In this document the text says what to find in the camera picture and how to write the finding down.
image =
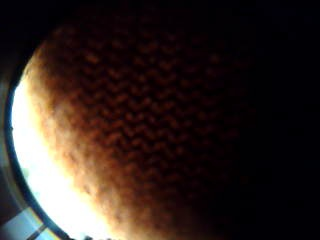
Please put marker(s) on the orange knitted soft toy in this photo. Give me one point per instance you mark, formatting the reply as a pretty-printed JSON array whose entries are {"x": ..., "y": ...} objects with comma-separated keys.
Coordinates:
[{"x": 140, "y": 120}]

